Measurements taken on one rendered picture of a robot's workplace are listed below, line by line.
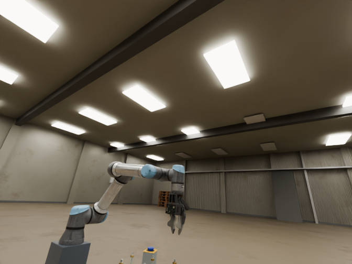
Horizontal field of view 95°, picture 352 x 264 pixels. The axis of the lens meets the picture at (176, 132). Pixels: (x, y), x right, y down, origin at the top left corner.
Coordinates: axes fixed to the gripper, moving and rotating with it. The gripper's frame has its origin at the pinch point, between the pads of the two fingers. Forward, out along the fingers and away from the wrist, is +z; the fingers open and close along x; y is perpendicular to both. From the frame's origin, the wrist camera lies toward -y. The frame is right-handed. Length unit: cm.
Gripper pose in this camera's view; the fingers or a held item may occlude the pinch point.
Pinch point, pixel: (176, 231)
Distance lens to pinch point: 103.9
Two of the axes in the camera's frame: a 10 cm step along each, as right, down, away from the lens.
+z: -0.7, 9.2, -3.8
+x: 8.3, -1.6, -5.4
